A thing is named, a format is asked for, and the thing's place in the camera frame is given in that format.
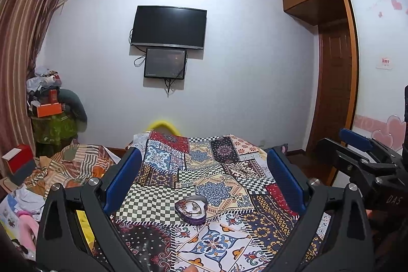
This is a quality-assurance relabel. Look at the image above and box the pile of clutter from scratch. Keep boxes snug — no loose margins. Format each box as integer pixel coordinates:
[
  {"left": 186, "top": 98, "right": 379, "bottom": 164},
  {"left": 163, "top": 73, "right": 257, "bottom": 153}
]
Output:
[{"left": 26, "top": 66, "right": 64, "bottom": 107}]

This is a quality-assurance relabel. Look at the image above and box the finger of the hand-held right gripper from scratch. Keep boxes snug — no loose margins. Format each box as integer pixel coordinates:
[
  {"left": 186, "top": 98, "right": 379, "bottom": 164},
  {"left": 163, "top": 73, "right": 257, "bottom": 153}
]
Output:
[
  {"left": 315, "top": 137, "right": 396, "bottom": 193},
  {"left": 339, "top": 127, "right": 408, "bottom": 171}
]

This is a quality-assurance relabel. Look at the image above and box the black wall television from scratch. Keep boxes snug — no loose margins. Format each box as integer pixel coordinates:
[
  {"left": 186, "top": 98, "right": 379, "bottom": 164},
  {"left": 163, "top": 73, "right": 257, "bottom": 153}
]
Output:
[{"left": 130, "top": 6, "right": 207, "bottom": 50}]

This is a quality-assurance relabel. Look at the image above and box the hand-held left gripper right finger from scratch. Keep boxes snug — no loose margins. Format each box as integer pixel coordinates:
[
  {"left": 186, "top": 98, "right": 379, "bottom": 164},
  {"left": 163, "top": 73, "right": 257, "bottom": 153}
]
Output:
[{"left": 267, "top": 147, "right": 374, "bottom": 272}]

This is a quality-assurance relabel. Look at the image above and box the black television cable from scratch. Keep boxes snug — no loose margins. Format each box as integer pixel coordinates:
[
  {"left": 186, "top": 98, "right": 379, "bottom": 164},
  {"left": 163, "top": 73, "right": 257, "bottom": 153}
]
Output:
[{"left": 129, "top": 27, "right": 148, "bottom": 67}]

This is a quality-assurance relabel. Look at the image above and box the black screen cable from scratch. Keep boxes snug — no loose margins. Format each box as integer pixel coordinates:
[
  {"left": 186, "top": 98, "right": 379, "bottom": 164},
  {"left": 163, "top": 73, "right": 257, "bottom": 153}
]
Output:
[{"left": 163, "top": 77, "right": 178, "bottom": 96}]

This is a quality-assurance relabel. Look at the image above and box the striped brown curtain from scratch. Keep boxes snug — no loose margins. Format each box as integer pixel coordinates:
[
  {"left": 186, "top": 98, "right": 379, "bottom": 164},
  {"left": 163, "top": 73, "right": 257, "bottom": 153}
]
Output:
[{"left": 0, "top": 0, "right": 72, "bottom": 196}]

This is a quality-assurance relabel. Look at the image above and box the red and white box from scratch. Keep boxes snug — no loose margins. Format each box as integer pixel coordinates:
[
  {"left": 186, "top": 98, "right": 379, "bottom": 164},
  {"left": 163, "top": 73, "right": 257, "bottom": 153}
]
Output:
[{"left": 1, "top": 144, "right": 35, "bottom": 174}]

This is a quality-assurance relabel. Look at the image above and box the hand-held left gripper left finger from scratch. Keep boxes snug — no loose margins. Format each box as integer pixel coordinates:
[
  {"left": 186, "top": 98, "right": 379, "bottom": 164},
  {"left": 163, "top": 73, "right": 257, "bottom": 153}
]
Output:
[{"left": 36, "top": 148, "right": 142, "bottom": 272}]

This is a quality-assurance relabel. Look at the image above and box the patchwork printed blanket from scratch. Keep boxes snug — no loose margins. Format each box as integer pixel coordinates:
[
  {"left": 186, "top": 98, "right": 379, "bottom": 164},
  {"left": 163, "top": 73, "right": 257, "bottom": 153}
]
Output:
[{"left": 110, "top": 129, "right": 332, "bottom": 272}]

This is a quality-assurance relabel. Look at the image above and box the small black wall screen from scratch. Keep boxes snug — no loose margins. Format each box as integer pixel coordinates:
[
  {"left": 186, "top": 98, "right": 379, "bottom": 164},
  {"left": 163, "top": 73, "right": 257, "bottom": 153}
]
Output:
[{"left": 144, "top": 48, "right": 187, "bottom": 79}]

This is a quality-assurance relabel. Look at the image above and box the yellow sheet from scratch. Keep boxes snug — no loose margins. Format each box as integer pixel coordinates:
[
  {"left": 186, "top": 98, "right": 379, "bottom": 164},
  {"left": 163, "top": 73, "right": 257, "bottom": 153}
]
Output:
[{"left": 76, "top": 210, "right": 97, "bottom": 249}]

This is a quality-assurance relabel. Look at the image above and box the purple heart-shaped tin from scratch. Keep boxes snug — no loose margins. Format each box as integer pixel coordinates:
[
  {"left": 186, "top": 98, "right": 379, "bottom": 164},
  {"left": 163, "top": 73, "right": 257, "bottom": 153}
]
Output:
[{"left": 175, "top": 196, "right": 208, "bottom": 225}]

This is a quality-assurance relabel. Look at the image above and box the yellow round object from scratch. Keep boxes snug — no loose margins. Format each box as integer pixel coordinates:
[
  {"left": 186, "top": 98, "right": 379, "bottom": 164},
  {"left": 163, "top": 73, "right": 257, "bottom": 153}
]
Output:
[{"left": 149, "top": 120, "right": 183, "bottom": 135}]

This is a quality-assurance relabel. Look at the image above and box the orange box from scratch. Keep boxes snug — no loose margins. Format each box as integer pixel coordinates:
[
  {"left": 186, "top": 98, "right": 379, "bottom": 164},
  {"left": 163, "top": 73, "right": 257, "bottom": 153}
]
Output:
[{"left": 36, "top": 103, "right": 63, "bottom": 118}]

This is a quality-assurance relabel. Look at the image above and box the striped brown blanket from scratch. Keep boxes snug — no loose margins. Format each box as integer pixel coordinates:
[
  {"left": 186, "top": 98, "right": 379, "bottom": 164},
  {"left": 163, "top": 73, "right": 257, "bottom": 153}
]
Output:
[{"left": 25, "top": 144, "right": 122, "bottom": 198}]

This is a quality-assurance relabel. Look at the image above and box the wooden wardrobe with white door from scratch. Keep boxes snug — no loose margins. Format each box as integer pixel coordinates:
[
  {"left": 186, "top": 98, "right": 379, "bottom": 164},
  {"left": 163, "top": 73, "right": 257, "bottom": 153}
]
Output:
[{"left": 280, "top": 0, "right": 408, "bottom": 161}]

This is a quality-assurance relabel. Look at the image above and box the dark teal bag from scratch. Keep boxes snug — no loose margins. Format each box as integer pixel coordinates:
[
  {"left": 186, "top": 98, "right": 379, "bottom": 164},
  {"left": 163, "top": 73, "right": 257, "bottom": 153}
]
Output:
[{"left": 60, "top": 88, "right": 88, "bottom": 136}]

